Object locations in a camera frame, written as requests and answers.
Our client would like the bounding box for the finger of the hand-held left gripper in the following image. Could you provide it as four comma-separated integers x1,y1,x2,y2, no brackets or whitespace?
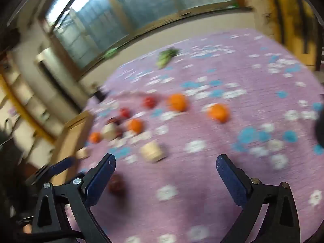
25,157,77,186

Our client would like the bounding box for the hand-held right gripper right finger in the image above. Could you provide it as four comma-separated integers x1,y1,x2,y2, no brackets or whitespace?
216,154,302,243

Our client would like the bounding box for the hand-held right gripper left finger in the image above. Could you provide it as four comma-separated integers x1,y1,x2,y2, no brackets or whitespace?
32,153,117,243

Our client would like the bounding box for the large red date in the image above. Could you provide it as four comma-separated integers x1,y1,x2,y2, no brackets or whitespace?
108,174,126,196

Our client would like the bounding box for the cardboard box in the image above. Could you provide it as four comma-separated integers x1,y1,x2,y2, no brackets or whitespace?
49,111,95,186

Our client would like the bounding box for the white garlic bulb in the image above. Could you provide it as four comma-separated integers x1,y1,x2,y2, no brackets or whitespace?
101,123,118,141

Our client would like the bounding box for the beige round bun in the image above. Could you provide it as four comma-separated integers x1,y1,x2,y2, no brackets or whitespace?
76,147,91,160
140,141,164,163

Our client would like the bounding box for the purple floral bedsheet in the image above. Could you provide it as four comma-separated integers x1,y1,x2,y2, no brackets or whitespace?
63,28,324,243

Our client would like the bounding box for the dark cylindrical device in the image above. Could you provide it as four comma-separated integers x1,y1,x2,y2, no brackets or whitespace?
92,83,109,102

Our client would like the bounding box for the dark object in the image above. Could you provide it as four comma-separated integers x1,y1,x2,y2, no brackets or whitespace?
313,111,324,148

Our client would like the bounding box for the green cloth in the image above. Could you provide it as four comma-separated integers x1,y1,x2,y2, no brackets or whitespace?
102,48,118,59

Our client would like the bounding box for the green leafy vegetable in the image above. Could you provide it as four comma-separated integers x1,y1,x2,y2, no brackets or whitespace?
155,48,181,69

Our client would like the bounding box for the gold black striped panel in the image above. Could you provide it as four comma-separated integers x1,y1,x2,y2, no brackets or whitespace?
263,0,324,72

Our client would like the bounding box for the wooden framed window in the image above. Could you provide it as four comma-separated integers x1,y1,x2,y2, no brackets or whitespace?
38,0,254,77

